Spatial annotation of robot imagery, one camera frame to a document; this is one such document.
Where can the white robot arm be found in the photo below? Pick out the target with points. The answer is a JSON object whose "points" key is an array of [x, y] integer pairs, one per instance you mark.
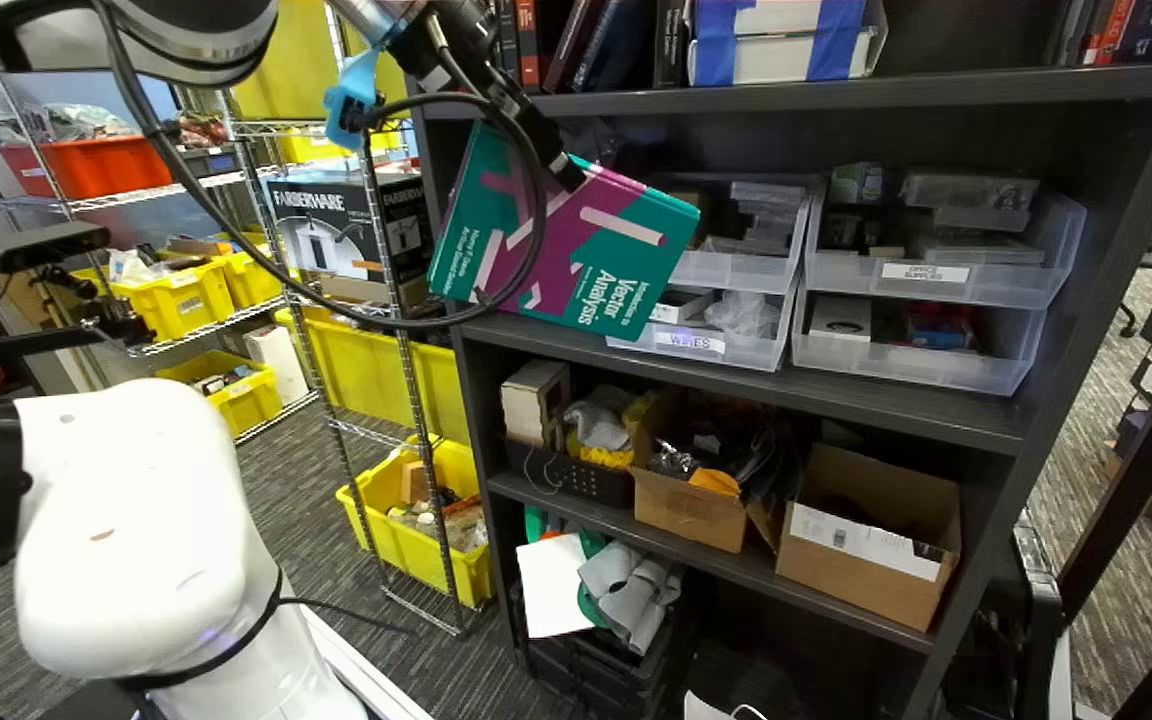
{"points": [[138, 561]]}

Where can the cardboard box with label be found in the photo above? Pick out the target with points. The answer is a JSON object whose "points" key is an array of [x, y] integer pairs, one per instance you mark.
{"points": [[870, 534]]}

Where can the clear stacking bin lower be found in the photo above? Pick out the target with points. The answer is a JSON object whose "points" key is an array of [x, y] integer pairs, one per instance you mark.
{"points": [[916, 343]]}

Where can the beige foam block box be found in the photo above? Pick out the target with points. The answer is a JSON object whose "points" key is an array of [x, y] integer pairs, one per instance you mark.
{"points": [[535, 397]]}

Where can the clear stacking bin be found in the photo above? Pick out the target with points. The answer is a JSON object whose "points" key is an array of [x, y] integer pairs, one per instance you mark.
{"points": [[948, 238], [916, 343]]}

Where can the white blue binder books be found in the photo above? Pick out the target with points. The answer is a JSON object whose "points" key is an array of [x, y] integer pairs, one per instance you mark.
{"points": [[780, 42]]}

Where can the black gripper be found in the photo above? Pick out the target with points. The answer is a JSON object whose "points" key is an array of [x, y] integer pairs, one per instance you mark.
{"points": [[447, 50]]}

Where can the clear stacking bin upper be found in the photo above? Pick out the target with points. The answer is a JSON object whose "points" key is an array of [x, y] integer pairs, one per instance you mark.
{"points": [[948, 238]]}

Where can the small open cardboard box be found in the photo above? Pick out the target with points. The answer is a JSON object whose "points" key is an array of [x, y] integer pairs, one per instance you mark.
{"points": [[695, 512]]}

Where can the dark grey shelf unit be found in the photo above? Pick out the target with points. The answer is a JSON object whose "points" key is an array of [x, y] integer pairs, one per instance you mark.
{"points": [[970, 85]]}

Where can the yellow plastic bin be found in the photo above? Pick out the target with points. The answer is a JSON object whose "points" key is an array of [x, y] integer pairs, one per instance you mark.
{"points": [[427, 519]]}

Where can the green and purple book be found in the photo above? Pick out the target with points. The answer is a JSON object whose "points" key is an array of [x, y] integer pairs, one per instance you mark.
{"points": [[605, 260]]}

